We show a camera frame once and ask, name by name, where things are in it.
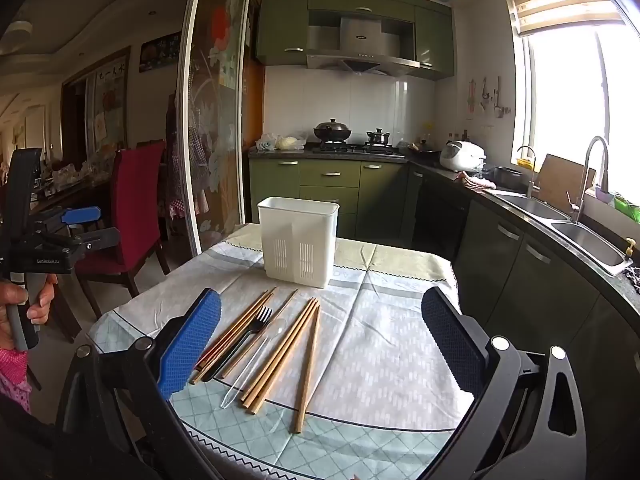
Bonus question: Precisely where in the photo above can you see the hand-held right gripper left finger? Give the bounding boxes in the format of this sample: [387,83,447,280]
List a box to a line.
[56,287,223,480]

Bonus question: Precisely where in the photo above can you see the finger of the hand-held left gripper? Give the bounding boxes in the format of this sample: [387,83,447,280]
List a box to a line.
[50,227,121,261]
[31,206,101,235]

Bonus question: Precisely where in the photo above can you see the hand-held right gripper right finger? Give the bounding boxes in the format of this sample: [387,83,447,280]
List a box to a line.
[421,287,588,480]

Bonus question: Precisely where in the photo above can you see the dark red chopstick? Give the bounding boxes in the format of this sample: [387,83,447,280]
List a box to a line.
[197,310,261,368]

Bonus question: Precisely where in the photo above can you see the clear plastic spoon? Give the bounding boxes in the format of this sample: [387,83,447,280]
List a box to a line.
[220,317,288,409]

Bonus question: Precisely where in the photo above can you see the black plastic fork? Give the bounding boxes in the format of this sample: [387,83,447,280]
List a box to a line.
[201,306,274,382]

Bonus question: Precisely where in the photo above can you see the white plastic utensil holder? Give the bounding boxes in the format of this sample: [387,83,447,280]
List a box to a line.
[257,196,341,289]

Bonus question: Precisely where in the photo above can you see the person's left hand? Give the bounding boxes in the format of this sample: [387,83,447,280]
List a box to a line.
[0,275,59,351]

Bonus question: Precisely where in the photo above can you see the cluttered dining table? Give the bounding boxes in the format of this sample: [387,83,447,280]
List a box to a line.
[30,150,121,211]

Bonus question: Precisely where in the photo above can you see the red upholstered wooden chair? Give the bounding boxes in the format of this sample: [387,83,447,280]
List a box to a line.
[75,140,168,311]

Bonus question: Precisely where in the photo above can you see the pale patterned tablecloth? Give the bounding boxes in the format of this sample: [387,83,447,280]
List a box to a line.
[87,222,476,480]

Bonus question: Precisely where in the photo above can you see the green sink base cabinet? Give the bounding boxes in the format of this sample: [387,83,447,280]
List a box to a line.
[405,165,640,461]

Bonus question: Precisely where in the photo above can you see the hanging checkered clothes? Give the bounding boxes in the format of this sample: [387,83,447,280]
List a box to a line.
[157,92,211,221]

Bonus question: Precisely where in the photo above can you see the pink cloth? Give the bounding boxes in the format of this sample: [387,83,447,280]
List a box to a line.
[457,171,497,191]

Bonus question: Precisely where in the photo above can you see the steel double sink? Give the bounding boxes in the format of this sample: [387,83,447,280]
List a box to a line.
[495,192,633,276]

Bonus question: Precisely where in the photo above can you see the flower printed sliding glass door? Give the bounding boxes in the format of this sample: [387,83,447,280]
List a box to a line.
[177,0,266,256]

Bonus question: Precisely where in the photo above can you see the black cooking pot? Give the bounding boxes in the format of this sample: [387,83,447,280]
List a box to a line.
[487,166,523,191]

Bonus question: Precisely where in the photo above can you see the black countertop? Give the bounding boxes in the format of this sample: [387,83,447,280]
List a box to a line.
[248,142,640,326]

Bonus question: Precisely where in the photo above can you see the small steel faucet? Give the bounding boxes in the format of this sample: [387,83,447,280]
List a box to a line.
[516,145,538,198]

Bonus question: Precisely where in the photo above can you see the white rice cooker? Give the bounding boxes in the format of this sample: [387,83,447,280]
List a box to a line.
[439,140,487,172]

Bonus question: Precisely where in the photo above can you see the dark frying pan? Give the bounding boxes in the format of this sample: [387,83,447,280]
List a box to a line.
[407,142,442,161]

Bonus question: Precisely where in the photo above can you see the wooden cutting board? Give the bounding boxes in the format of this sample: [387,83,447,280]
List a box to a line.
[537,154,597,208]

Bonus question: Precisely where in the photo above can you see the green base cabinet with drawers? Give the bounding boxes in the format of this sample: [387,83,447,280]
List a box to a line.
[248,157,412,242]

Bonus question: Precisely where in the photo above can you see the white plastic bags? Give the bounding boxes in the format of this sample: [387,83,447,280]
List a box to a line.
[256,132,308,152]

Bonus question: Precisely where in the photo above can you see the gas stove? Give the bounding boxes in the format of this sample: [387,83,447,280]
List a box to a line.
[312,142,406,157]

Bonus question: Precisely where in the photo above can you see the tall steel faucet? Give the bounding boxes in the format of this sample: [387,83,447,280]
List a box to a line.
[570,136,611,223]

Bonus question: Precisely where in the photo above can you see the green plastic container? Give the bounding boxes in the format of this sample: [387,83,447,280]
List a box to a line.
[612,192,640,221]

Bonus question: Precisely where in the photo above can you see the black wok with lid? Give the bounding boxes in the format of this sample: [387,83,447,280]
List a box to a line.
[313,119,352,143]

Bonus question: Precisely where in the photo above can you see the window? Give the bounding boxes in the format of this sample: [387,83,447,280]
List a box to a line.
[515,25,640,196]

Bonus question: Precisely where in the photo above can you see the steel range hood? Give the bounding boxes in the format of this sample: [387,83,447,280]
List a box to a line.
[305,10,421,78]

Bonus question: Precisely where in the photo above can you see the striped window blind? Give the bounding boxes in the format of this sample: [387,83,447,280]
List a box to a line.
[505,0,626,38]

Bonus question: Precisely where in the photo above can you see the dark wall poster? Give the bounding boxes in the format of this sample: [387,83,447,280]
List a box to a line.
[139,31,182,73]

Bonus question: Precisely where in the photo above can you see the wall hooks with utensils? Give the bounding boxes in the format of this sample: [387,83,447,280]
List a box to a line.
[467,76,512,120]

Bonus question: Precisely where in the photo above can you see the green wall cabinets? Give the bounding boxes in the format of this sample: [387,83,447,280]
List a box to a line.
[255,0,456,81]

